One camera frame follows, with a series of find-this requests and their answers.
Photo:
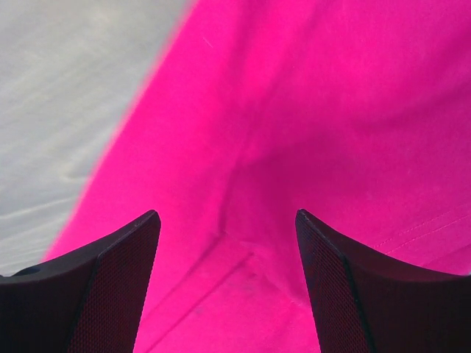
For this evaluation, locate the magenta t shirt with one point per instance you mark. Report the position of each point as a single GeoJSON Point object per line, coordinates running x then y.
{"type": "Point", "coordinates": [357, 111]}

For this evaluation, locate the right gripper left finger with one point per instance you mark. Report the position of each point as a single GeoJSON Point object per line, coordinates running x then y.
{"type": "Point", "coordinates": [87, 300]}

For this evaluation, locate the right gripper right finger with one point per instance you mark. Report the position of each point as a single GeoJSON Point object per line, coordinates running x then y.
{"type": "Point", "coordinates": [365, 301]}

